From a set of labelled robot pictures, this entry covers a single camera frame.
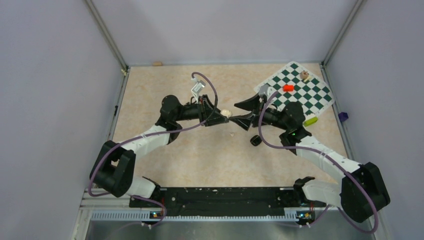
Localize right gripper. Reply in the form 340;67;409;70
230;92;290;131

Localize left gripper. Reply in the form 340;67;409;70
174;94;229;127

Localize white earbud charging case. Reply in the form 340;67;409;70
220;109;233;118

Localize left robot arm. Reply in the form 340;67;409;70
89;94;232;207

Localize black earbud case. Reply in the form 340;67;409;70
250;135;263;147

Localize red block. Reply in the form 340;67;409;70
282;84;295;92

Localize green white chessboard mat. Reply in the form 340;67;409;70
253;61;335;117

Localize yellow green white block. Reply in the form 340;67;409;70
303;116;318;127

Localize small beige figurine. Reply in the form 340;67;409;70
299;71;310;82

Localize cork on back edge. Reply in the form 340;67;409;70
152;61;163;67

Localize purple object at right edge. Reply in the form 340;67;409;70
338;112;349;123

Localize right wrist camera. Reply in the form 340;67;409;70
257;83;277;99

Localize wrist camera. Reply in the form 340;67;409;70
257;83;277;99
191;75;206;104

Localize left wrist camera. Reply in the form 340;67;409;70
191;75;206;104

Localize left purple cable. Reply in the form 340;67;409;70
87;71;219;229

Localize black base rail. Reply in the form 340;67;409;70
129;187;326;217

